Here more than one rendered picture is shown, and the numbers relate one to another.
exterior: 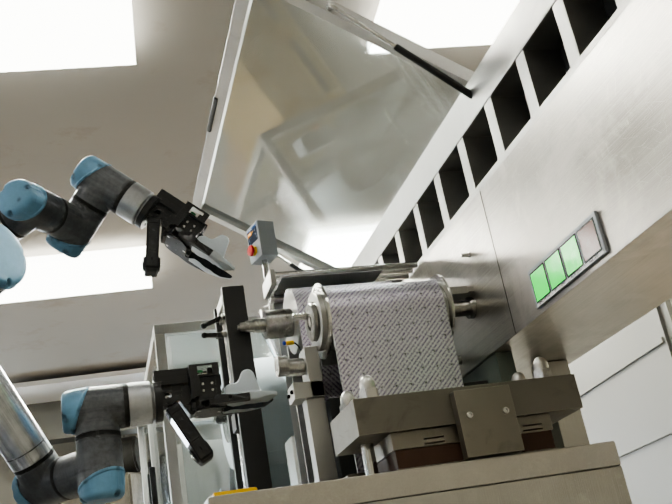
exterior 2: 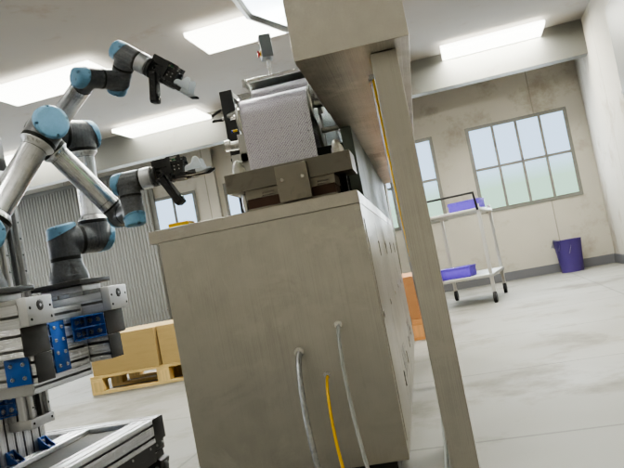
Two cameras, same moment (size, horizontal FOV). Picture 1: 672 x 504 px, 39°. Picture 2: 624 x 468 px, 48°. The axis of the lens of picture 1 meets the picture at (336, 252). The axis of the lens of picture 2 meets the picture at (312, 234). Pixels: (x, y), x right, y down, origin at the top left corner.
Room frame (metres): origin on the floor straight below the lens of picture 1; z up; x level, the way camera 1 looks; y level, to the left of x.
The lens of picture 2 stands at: (-0.36, -1.14, 0.70)
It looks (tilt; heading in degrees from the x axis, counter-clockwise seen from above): 3 degrees up; 26
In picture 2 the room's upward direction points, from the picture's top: 11 degrees counter-clockwise
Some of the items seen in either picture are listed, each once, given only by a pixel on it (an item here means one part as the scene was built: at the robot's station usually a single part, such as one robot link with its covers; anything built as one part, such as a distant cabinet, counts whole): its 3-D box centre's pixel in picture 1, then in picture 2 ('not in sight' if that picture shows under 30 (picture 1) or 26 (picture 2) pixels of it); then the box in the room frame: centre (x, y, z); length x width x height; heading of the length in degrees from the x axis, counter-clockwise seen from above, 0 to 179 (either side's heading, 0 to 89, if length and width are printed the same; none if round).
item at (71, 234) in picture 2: not in sight; (64, 240); (1.69, 0.91, 0.98); 0.13 x 0.12 x 0.14; 160
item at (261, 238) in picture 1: (259, 242); (264, 47); (2.28, 0.19, 1.66); 0.07 x 0.07 x 0.10; 33
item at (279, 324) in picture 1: (277, 323); not in sight; (1.98, 0.15, 1.33); 0.06 x 0.06 x 0.06; 17
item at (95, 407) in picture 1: (95, 410); (127, 183); (1.56, 0.45, 1.11); 0.11 x 0.08 x 0.09; 107
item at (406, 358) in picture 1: (401, 372); (280, 147); (1.73, -0.08, 1.12); 0.23 x 0.01 x 0.18; 107
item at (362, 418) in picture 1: (454, 415); (292, 175); (1.63, -0.15, 1.00); 0.40 x 0.16 x 0.06; 107
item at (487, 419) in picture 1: (487, 421); (292, 182); (1.54, -0.19, 0.96); 0.10 x 0.03 x 0.11; 107
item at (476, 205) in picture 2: not in sight; (464, 250); (7.11, 0.70, 0.57); 1.19 x 0.69 x 1.13; 10
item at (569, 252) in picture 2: not in sight; (567, 253); (9.31, -0.08, 0.23); 0.40 x 0.36 x 0.46; 103
